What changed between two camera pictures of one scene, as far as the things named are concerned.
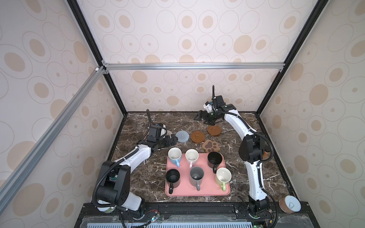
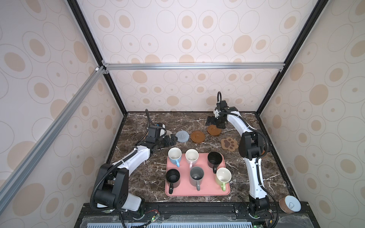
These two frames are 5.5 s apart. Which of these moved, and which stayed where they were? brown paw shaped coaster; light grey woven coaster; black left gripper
Moved: brown paw shaped coaster
Stayed: black left gripper; light grey woven coaster
